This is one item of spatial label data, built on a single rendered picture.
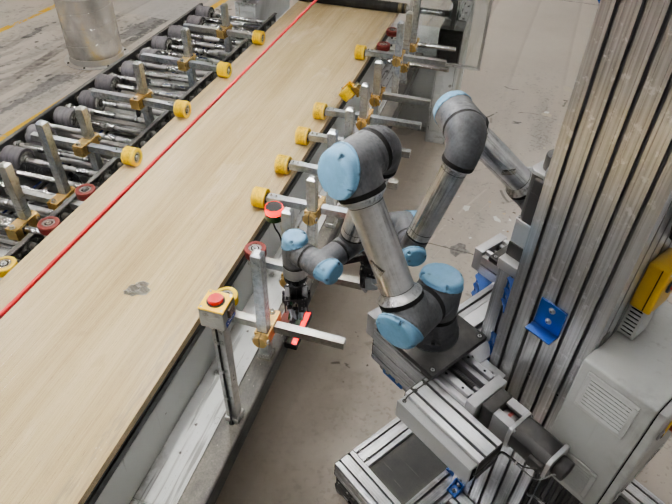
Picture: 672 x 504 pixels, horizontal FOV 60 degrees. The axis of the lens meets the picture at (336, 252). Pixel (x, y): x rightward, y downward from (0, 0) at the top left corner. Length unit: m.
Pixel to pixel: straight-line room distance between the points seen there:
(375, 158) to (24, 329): 1.26
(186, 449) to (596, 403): 1.20
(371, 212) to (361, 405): 1.57
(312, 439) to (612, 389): 1.52
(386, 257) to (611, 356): 0.57
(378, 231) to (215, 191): 1.21
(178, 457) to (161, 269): 0.63
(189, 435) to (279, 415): 0.82
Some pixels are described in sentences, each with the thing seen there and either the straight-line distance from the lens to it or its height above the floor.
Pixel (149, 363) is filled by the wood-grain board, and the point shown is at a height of 0.90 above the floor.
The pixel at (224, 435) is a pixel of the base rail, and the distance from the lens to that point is 1.90.
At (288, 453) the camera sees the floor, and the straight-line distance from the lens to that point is 2.65.
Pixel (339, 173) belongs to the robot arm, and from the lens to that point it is 1.29.
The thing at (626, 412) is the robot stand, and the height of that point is 1.17.
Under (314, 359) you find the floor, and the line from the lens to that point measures 2.93.
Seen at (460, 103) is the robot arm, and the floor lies 1.55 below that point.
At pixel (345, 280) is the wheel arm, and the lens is 2.07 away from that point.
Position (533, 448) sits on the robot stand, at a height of 0.98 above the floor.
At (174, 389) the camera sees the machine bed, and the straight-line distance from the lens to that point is 1.95.
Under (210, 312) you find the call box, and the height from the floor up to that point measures 1.21.
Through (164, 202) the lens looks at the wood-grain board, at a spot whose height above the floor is 0.90.
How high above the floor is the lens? 2.30
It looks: 41 degrees down
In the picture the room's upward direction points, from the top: 2 degrees clockwise
